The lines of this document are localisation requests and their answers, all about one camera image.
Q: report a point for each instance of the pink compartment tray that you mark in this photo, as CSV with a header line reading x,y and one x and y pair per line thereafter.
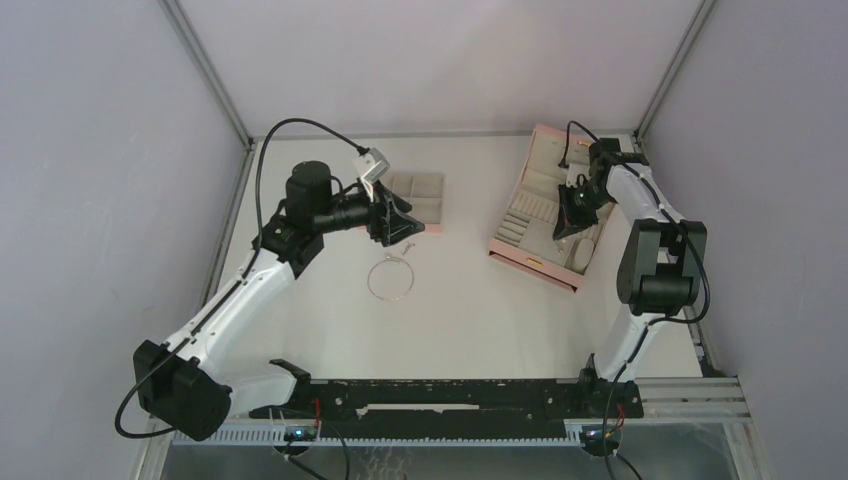
x,y
424,192

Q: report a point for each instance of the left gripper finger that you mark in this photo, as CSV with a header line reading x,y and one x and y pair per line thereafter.
x,y
403,226
395,204

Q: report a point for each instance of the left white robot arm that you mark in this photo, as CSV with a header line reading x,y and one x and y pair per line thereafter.
x,y
180,380

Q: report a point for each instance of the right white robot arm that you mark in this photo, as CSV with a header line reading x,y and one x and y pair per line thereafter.
x,y
662,267

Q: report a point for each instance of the white slotted cable duct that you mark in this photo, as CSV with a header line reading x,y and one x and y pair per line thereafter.
x,y
498,434

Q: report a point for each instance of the black mounting rail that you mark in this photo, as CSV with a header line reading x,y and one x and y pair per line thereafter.
x,y
475,402

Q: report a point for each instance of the small silver earring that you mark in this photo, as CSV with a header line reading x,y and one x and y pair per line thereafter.
x,y
406,249

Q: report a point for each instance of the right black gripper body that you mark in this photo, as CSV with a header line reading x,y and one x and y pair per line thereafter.
x,y
581,202

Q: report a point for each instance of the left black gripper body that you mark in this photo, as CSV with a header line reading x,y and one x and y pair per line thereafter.
x,y
375,221

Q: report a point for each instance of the pink jewelry box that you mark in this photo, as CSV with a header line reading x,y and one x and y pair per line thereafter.
x,y
524,238

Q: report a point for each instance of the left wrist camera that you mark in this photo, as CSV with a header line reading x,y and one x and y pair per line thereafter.
x,y
370,165

